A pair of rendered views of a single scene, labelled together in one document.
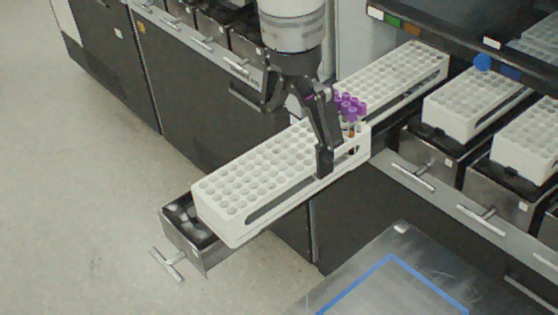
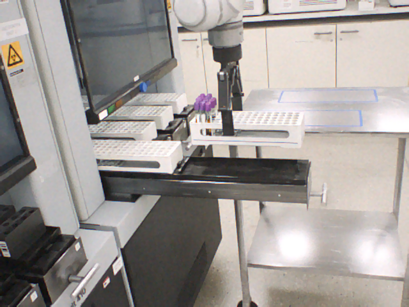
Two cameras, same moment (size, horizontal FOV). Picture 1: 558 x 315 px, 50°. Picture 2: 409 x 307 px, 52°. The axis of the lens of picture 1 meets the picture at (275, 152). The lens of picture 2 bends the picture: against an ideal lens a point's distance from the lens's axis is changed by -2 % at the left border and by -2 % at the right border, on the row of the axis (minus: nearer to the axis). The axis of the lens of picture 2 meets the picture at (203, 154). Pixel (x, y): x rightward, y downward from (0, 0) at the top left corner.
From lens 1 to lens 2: 165 cm
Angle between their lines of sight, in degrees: 97
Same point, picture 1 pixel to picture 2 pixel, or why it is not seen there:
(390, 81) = (126, 148)
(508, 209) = (183, 134)
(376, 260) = not seen: hidden behind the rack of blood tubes
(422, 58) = (96, 145)
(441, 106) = (145, 128)
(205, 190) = (295, 122)
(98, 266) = not seen: outside the picture
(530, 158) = (170, 109)
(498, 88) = (118, 123)
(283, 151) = (243, 118)
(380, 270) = not seen: hidden behind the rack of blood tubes
